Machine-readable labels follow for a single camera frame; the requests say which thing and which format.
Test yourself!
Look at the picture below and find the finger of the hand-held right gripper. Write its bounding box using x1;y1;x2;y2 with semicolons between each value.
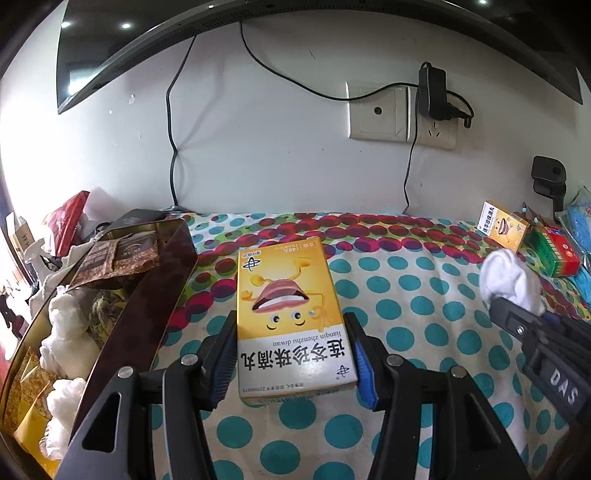
489;298;549;355
543;311;591;339

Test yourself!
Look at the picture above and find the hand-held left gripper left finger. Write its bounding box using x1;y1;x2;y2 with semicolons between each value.
55;310;238;480

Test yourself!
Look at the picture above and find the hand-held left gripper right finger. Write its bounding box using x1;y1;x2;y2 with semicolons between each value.
342;311;532;480

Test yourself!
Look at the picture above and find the white sock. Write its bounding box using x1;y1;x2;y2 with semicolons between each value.
479;249;546;317

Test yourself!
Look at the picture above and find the yellow cartoon medicine box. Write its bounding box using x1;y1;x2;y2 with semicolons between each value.
236;237;360;407
475;200;531;254

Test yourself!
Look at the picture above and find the dark red gold box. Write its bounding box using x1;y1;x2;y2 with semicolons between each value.
0;219;200;478

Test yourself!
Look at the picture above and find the grey yellow rope ball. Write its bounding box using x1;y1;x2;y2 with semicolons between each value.
85;291;134;349

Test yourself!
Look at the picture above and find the brown foil snack bag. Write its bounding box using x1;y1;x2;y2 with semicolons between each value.
69;229;160;289

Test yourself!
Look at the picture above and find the clear plastic bag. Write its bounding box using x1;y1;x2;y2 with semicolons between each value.
45;378;88;459

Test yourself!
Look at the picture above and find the yellow snack bag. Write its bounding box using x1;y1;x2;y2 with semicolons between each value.
2;346;61;476

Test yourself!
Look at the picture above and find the blue cloth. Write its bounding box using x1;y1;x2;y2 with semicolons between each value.
573;265;591;305

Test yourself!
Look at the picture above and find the green medicine box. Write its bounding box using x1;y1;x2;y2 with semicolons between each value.
519;224;583;278

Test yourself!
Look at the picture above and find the polka dot tablecloth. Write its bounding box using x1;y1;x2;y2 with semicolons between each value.
157;210;591;480

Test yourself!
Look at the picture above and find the blue mask pack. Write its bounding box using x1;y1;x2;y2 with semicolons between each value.
554;185;591;259

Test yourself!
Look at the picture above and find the white crumpled bundle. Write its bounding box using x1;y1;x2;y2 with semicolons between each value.
39;330;102;381
48;286;90;340

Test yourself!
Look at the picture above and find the dark grey flat box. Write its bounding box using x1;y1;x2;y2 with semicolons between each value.
99;209;181;241

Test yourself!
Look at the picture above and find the white paper sheet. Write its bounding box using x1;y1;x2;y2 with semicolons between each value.
81;187;112;236

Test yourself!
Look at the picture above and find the red packet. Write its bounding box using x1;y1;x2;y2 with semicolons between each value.
44;191;92;257

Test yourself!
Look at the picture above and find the black flat screen television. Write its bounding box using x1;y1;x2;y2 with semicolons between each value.
55;0;583;116

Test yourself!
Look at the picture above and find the black clamp mount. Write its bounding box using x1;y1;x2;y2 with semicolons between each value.
531;155;568;210

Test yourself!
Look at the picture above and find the white wall socket plate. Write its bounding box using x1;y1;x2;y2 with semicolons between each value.
346;80;411;143
409;88;459;151

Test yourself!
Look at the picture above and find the black power cord with plug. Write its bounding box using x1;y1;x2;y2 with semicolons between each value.
239;21;475;130

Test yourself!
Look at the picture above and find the black power adapter with cable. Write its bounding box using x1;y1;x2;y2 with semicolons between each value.
402;62;448;215

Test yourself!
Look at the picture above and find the thin black cable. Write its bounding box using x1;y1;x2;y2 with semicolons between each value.
166;36;197;208

